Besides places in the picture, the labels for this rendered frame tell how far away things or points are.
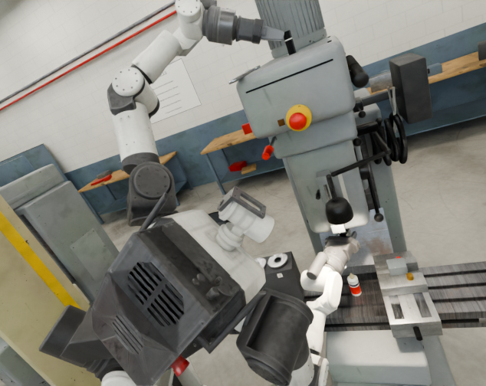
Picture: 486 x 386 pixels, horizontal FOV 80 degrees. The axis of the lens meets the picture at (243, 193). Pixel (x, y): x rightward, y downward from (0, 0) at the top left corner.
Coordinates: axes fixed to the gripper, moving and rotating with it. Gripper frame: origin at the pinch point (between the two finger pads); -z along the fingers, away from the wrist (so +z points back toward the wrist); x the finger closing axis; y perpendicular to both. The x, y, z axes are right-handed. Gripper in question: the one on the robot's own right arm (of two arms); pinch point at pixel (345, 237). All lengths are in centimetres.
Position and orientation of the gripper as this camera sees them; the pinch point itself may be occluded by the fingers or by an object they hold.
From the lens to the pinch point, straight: 117.2
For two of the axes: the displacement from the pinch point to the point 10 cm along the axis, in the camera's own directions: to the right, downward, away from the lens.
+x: -7.5, 0.2, 6.7
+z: -5.6, 5.2, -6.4
